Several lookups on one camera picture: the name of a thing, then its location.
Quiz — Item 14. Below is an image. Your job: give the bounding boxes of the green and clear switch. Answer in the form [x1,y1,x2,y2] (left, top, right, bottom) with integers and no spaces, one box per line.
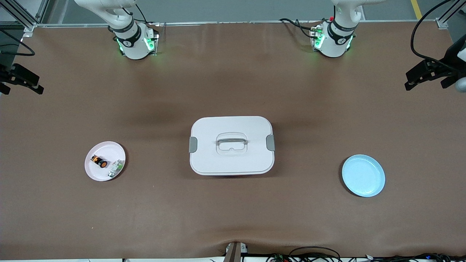
[107,160,125,179]

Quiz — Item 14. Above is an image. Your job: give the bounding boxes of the black looped cable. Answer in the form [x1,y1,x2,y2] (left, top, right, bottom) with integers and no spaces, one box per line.
[289,246,341,262]

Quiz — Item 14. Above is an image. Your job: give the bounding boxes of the pink round plate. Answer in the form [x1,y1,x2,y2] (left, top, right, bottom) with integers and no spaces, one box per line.
[84,141,126,182]

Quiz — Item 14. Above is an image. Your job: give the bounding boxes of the black cable tangle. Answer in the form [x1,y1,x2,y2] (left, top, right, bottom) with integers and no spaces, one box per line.
[266,252,466,262]

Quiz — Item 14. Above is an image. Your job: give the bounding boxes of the brown camera mount post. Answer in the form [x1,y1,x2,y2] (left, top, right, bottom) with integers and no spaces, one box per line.
[224,241,249,262]

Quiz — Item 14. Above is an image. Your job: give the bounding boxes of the black base power cable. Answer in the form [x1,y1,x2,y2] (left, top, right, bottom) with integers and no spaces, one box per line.
[122,3,161,26]
[279,17,321,39]

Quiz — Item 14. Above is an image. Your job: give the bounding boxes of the aluminium frame profile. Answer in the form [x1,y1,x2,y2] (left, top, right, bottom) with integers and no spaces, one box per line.
[435,0,466,29]
[0,0,50,32]

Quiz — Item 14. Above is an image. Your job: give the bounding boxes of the white lidded storage box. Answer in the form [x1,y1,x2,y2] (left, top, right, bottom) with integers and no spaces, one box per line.
[189,116,276,176]

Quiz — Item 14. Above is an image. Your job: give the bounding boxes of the light blue round plate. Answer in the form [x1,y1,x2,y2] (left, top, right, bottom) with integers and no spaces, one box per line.
[341,154,386,198]

